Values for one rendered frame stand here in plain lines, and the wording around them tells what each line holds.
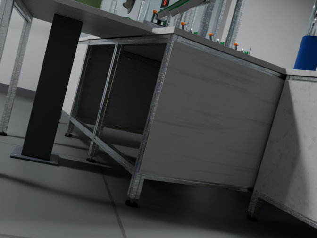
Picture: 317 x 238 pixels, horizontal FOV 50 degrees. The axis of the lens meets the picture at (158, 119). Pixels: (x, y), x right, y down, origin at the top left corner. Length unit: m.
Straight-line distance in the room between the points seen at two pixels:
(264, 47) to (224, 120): 3.97
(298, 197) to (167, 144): 0.69
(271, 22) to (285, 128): 3.96
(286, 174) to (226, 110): 0.45
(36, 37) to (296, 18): 3.97
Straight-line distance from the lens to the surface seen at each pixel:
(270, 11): 5.79
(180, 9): 1.94
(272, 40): 5.78
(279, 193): 1.91
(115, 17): 1.70
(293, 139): 1.89
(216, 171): 1.86
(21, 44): 2.53
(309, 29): 2.39
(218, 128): 1.79
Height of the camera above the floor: 0.55
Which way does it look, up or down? 4 degrees down
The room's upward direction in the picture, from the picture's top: 15 degrees clockwise
